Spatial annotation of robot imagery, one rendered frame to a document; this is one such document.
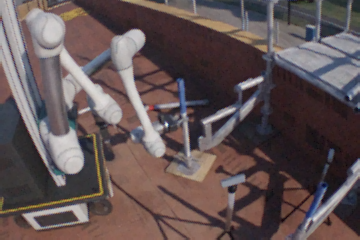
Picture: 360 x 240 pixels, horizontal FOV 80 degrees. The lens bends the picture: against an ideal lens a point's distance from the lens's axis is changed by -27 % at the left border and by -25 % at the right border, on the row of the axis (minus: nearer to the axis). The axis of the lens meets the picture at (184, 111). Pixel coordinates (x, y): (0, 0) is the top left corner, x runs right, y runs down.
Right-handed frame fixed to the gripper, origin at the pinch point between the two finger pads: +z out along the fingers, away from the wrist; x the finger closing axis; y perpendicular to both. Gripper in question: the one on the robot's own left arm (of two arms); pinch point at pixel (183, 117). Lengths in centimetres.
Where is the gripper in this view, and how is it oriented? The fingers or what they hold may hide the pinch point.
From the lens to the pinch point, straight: 185.3
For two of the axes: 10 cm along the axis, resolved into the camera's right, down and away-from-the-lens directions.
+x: 4.9, 4.6, -7.4
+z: 8.7, -3.4, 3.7
